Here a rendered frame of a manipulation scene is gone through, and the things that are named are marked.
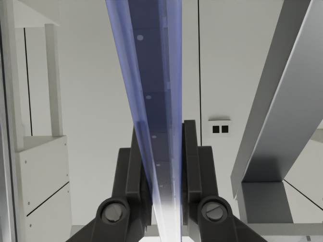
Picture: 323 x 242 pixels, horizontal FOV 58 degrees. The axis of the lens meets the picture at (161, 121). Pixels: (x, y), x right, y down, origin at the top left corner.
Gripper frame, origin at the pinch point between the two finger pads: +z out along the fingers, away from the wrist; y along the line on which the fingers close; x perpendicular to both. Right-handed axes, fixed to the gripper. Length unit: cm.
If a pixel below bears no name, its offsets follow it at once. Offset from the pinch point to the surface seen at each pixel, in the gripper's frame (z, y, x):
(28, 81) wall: 157, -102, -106
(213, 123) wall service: 133, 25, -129
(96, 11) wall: 186, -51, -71
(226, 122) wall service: 133, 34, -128
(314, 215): 31, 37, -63
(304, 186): 40, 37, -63
